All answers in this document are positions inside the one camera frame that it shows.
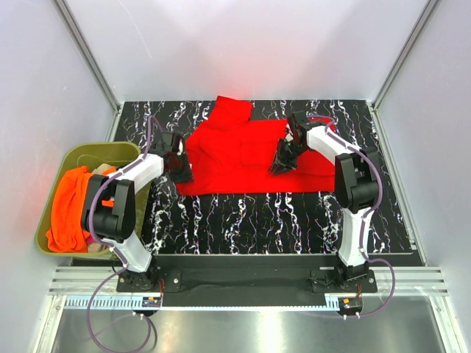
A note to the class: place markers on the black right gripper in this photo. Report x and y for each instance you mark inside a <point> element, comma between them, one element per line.
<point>282,161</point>

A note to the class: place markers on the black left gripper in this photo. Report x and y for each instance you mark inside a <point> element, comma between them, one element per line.
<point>186,176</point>

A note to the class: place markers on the red t shirt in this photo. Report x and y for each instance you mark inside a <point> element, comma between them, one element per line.
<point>231,153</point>

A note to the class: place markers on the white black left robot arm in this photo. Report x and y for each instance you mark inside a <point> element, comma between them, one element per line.
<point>109,214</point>

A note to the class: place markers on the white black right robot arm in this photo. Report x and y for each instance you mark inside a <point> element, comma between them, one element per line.
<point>357,187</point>

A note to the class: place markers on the olive green plastic bin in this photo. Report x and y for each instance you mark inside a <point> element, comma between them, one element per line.
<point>91,155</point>

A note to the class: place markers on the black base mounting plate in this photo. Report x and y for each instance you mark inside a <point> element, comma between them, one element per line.
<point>211,281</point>

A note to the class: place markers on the left orange connector board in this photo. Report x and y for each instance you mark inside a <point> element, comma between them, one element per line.
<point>152,301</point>

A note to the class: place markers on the orange t shirt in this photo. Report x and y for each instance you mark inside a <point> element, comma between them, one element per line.
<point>66,233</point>

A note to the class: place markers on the aluminium frame rail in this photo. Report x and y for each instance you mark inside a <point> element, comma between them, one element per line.
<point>234,308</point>

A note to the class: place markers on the left aluminium corner post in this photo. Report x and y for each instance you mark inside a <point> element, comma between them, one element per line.
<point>81,43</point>

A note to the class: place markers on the aluminium corner post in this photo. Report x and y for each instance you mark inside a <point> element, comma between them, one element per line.
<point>81,43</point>
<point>416,32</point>

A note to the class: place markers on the right aluminium corner post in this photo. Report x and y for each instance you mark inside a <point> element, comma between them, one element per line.
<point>416,32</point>

